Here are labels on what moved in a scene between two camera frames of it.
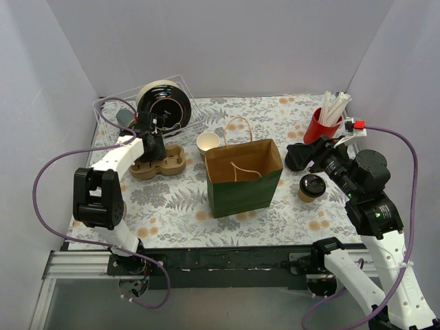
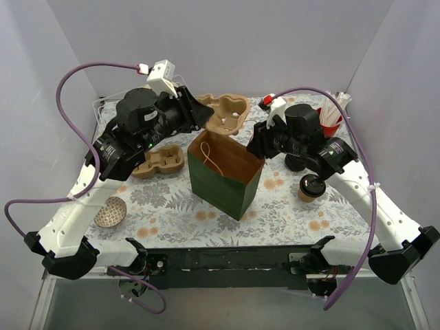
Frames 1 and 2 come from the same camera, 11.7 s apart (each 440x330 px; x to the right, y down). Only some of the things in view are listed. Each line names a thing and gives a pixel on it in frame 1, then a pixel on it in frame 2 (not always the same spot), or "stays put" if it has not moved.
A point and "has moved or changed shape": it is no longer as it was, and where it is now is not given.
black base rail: [264, 268] stays put
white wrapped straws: [333, 109] stays put
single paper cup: [311, 186] stays put
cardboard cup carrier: [174, 162] stays put
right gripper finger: [300, 152] to [256, 147]
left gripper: [155, 148] to [188, 108]
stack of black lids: [298, 157] stays put
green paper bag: [241, 179] has moved or changed shape
